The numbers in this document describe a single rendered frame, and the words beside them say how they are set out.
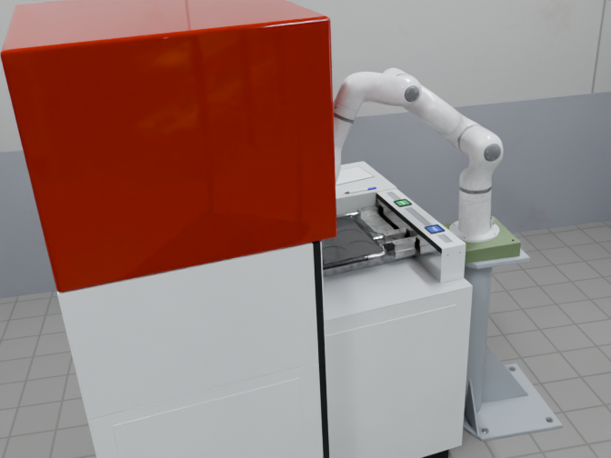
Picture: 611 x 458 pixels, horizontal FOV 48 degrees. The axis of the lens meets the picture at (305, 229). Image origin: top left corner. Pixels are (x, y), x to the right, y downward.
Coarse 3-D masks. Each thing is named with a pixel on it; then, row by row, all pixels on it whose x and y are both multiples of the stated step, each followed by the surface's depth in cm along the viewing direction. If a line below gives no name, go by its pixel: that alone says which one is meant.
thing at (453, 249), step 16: (384, 192) 284; (400, 192) 283; (400, 208) 269; (416, 208) 268; (416, 224) 255; (432, 224) 255; (432, 240) 244; (448, 240) 244; (448, 256) 240; (464, 256) 242; (448, 272) 243
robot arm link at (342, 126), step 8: (336, 120) 230; (344, 120) 230; (352, 120) 232; (336, 128) 231; (344, 128) 231; (336, 136) 232; (344, 136) 233; (336, 144) 233; (336, 152) 233; (336, 160) 232; (336, 168) 231; (336, 176) 231
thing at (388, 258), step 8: (384, 256) 257; (392, 256) 258; (408, 256) 261; (344, 264) 253; (352, 264) 254; (360, 264) 255; (368, 264) 256; (376, 264) 257; (328, 272) 251; (336, 272) 253; (344, 272) 254
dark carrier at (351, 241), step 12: (348, 216) 279; (348, 228) 269; (360, 228) 268; (324, 240) 261; (336, 240) 260; (348, 240) 260; (360, 240) 259; (372, 240) 259; (324, 252) 252; (336, 252) 252; (348, 252) 251; (360, 252) 251; (372, 252) 250
